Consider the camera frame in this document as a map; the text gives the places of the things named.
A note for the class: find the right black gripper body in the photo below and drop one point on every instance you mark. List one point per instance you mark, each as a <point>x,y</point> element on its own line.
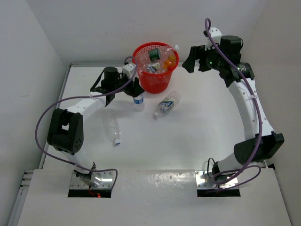
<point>213,60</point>

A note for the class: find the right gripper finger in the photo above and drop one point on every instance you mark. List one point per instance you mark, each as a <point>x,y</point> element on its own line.
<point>189,64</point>
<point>196,53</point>

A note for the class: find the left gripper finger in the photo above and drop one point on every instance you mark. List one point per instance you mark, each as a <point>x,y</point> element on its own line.
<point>130,91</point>
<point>137,89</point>

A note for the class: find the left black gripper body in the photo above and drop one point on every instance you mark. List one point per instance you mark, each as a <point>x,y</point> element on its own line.
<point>120,82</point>

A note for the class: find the clear bottle blue label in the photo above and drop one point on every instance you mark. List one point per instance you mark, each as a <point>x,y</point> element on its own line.
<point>139,103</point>

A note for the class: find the orange juice bottle gold cap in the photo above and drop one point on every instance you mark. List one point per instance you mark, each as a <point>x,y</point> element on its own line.
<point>170,62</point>

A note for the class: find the bottle blue white label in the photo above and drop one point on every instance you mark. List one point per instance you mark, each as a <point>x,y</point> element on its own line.
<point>154,68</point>

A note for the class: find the small clear bottle green label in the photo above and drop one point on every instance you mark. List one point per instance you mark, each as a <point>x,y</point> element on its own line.
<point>168,50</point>

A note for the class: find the clear bottle fruit label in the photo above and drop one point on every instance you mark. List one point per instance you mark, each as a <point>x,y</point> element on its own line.
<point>166,105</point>

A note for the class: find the clear bottle dark green label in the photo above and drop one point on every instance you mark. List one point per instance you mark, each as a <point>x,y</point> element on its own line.
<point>152,55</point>

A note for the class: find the clear unlabelled bottle blue cap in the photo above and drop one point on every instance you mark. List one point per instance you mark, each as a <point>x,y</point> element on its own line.
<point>111,125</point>

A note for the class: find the clear bottle red cap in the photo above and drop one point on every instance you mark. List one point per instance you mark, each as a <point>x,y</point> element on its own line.
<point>163,77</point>

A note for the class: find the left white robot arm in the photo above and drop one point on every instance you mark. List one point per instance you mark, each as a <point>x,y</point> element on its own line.
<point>66,131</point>

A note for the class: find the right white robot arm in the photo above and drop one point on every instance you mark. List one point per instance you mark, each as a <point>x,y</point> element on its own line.
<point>261,141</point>

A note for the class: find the red plastic mesh basket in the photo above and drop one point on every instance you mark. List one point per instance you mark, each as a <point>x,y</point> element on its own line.
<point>147,80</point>

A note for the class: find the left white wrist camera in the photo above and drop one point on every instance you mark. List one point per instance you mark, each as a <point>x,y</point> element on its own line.
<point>129,69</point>

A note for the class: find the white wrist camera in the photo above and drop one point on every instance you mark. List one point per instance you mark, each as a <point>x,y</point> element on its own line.
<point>215,35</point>
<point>129,69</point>

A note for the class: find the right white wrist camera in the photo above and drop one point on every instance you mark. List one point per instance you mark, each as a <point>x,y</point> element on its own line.
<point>215,35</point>

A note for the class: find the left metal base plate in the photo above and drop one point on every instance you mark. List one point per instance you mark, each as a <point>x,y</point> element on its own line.
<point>97,181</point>

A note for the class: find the metal base plate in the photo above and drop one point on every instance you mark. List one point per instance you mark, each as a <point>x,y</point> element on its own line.
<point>204,182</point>
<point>97,181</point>

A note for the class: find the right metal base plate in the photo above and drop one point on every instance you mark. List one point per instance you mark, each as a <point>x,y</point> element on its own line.
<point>204,182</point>

